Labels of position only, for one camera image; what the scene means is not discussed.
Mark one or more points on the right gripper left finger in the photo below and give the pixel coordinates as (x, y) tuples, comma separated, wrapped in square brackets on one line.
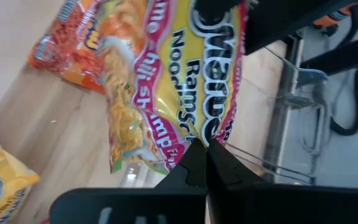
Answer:
[(188, 177)]

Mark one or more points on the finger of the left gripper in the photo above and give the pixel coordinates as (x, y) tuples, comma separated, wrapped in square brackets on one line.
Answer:
[(217, 7), (275, 18)]

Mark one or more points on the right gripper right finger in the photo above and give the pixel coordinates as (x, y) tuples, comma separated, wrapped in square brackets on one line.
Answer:
[(228, 186)]

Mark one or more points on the green chili shrimp ramen pack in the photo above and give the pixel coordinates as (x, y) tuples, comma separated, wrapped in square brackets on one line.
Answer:
[(179, 77)]

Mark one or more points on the red Saucy Noods noodle pack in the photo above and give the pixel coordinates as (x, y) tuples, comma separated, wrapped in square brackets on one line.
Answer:
[(64, 46)]

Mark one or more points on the yellow creamy chicken ramen pack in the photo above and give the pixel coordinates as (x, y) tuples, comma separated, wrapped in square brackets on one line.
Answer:
[(2, 186)]

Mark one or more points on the orange shop vacuum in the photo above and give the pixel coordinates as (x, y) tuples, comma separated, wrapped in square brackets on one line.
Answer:
[(331, 20)]

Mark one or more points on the clear plastic bin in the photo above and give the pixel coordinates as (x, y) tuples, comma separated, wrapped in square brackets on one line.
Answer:
[(309, 76)]

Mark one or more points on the black ribbed pole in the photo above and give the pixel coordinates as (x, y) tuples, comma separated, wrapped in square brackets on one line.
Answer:
[(346, 53)]

